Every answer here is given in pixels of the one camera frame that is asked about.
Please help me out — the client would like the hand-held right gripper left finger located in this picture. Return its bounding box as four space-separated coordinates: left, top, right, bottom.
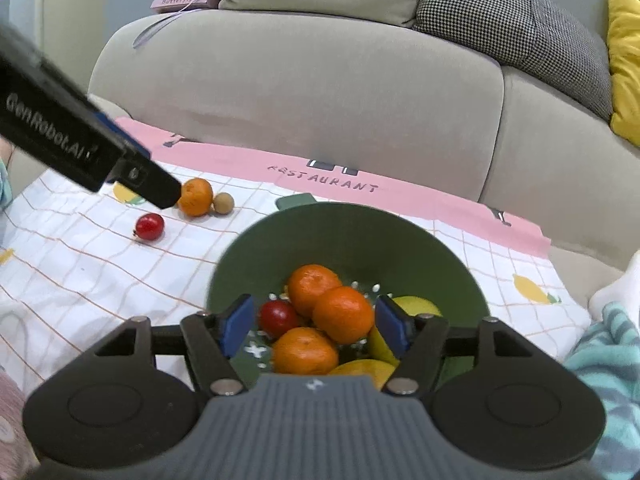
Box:
92 294 256 396

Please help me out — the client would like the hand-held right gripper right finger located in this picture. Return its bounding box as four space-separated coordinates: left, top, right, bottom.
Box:
376 294 543 395

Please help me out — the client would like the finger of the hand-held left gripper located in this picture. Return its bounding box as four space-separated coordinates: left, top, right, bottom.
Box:
107 158 182 209
89 105 152 160

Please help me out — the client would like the red cherry tomato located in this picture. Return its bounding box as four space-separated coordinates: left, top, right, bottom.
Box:
133 213 166 242
258 301 301 341

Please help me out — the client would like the orange tangerine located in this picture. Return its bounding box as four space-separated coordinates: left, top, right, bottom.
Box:
271 327 340 376
287 264 343 318
178 178 214 217
312 286 375 345

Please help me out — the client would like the green plastic colander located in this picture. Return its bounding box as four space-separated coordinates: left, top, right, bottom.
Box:
206 193 491 391

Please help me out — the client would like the pink and white printed cloth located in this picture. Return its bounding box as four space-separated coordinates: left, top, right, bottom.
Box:
0 116 593 396

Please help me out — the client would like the cream door panel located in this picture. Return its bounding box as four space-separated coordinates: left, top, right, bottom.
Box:
35 0 111 86

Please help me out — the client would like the lilac ribbon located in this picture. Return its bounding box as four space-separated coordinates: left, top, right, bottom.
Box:
132 0 201 48

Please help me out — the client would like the pink book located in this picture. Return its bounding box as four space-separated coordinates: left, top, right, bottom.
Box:
150 0 213 15

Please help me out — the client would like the beige sofa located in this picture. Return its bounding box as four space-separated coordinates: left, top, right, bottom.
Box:
10 7 640 311

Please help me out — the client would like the person's right striped pants leg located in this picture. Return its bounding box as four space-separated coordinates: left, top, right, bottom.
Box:
565 301 640 480

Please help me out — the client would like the person's right white sock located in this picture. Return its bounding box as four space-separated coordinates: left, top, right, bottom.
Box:
588 250 640 328

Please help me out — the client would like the pink fuzzy cloth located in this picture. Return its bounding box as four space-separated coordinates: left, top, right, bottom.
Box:
0 367 38 471

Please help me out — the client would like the black-white houndstooth cushion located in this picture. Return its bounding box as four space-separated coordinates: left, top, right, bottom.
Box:
412 0 613 121

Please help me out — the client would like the yellow cushion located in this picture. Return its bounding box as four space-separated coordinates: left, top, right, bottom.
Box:
606 0 640 148

